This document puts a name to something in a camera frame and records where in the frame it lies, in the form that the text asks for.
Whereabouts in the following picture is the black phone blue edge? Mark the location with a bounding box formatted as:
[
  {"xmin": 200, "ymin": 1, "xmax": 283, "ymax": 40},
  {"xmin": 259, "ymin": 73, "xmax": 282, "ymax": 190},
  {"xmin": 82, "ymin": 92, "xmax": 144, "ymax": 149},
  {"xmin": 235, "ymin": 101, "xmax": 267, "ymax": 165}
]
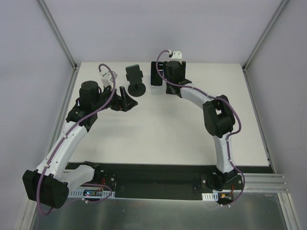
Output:
[{"xmin": 150, "ymin": 61, "xmax": 164, "ymax": 86}]

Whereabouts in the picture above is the silver folding phone stand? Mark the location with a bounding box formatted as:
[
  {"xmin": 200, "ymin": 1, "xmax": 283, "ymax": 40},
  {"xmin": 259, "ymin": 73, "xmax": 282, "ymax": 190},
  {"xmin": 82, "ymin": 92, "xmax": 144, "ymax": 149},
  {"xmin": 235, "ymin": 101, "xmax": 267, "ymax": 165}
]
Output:
[{"xmin": 151, "ymin": 85, "xmax": 166, "ymax": 95}]

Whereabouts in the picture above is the black round-base phone stand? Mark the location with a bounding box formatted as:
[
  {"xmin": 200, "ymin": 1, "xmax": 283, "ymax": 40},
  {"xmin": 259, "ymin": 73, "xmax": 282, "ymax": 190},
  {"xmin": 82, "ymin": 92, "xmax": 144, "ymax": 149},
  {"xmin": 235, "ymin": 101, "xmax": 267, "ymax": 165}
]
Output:
[{"xmin": 125, "ymin": 69, "xmax": 147, "ymax": 98}]

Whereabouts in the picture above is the black phone teal edge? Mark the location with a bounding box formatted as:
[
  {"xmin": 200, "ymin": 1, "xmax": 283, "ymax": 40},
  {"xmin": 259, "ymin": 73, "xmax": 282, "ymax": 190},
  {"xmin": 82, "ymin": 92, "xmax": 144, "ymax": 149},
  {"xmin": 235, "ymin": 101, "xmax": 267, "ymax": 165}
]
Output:
[{"xmin": 125, "ymin": 64, "xmax": 142, "ymax": 84}]

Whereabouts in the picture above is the black folding phone stand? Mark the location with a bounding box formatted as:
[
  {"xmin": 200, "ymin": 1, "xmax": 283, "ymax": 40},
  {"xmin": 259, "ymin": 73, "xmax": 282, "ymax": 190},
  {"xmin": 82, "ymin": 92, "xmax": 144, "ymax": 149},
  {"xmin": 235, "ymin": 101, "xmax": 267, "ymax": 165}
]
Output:
[{"xmin": 166, "ymin": 83, "xmax": 176, "ymax": 95}]

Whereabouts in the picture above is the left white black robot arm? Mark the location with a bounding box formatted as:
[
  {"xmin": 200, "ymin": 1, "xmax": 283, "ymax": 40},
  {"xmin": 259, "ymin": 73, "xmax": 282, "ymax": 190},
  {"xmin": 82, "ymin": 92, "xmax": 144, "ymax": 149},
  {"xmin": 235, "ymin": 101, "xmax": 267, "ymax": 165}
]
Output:
[{"xmin": 22, "ymin": 80, "xmax": 138, "ymax": 209}]

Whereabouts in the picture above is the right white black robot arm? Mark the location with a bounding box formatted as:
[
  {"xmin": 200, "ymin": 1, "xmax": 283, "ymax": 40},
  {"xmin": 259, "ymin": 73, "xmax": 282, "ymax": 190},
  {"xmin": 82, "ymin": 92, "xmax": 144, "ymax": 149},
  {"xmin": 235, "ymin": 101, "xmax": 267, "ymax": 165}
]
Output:
[{"xmin": 163, "ymin": 61, "xmax": 237, "ymax": 191}]

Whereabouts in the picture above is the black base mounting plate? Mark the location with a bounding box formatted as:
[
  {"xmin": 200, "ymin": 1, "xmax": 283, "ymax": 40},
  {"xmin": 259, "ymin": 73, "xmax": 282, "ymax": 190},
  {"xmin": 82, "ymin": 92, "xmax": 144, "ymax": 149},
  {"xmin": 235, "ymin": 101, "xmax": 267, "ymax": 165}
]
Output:
[{"xmin": 86, "ymin": 163, "xmax": 243, "ymax": 200}]

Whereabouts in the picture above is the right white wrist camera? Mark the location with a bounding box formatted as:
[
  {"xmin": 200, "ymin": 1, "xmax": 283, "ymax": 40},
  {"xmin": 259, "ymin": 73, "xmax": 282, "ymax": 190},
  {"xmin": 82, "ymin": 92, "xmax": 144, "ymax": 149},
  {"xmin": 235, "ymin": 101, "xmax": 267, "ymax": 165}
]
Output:
[{"xmin": 168, "ymin": 50, "xmax": 182, "ymax": 60}]

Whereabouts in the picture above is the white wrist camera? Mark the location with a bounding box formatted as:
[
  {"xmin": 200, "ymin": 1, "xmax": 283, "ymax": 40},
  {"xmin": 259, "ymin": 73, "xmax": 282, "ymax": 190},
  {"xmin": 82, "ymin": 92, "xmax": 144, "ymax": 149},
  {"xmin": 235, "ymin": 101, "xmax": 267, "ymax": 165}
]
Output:
[
  {"xmin": 99, "ymin": 71, "xmax": 113, "ymax": 88},
  {"xmin": 168, "ymin": 50, "xmax": 182, "ymax": 60}
]

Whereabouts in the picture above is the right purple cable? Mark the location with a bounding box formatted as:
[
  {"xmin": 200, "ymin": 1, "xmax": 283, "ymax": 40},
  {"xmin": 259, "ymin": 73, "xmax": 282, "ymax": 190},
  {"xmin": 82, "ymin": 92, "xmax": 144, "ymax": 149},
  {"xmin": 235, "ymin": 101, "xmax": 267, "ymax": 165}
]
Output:
[{"xmin": 155, "ymin": 50, "xmax": 247, "ymax": 209}]

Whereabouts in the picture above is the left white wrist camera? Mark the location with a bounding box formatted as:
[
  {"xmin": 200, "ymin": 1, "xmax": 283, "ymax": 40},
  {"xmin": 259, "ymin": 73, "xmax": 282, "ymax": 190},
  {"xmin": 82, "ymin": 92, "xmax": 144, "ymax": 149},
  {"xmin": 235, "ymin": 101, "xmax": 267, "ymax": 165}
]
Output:
[{"xmin": 99, "ymin": 71, "xmax": 113, "ymax": 88}]

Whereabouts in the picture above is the right aluminium frame post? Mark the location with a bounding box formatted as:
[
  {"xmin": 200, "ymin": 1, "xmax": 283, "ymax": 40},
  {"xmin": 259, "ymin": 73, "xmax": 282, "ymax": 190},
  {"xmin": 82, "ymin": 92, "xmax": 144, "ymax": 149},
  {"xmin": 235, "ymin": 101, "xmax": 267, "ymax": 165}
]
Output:
[{"xmin": 242, "ymin": 0, "xmax": 291, "ymax": 72}]

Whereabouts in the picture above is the aluminium frame post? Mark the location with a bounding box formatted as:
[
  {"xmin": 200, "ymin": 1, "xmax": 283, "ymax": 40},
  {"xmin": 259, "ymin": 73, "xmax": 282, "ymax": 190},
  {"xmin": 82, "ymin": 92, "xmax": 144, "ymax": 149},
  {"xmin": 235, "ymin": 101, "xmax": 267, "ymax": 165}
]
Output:
[
  {"xmin": 36, "ymin": 0, "xmax": 78, "ymax": 70},
  {"xmin": 242, "ymin": 0, "xmax": 291, "ymax": 72}
]

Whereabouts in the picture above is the left white cable duct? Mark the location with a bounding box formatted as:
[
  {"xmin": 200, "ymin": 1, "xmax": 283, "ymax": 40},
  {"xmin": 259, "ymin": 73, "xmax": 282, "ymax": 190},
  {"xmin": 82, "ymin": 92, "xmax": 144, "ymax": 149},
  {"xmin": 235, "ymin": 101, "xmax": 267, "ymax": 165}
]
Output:
[{"xmin": 68, "ymin": 189, "xmax": 115, "ymax": 199}]

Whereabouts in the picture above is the white cable duct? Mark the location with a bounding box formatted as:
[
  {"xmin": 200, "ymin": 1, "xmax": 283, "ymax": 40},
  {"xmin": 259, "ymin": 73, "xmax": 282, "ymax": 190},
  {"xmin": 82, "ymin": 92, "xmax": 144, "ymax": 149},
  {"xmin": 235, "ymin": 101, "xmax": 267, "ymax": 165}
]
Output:
[
  {"xmin": 68, "ymin": 189, "xmax": 115, "ymax": 199},
  {"xmin": 201, "ymin": 191, "xmax": 234, "ymax": 202}
]

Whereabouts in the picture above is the left aluminium frame post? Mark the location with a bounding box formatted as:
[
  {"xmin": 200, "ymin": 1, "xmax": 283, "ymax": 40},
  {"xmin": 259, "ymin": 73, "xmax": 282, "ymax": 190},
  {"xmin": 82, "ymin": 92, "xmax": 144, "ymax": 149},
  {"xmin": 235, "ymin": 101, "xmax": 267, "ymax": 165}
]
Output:
[{"xmin": 36, "ymin": 0, "xmax": 78, "ymax": 70}]

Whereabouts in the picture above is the right white cable duct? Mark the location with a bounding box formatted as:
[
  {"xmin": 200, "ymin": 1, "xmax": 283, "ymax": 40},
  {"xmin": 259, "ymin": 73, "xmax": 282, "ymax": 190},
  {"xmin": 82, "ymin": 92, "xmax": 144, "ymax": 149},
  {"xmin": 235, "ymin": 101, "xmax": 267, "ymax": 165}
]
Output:
[{"xmin": 201, "ymin": 191, "xmax": 234, "ymax": 202}]

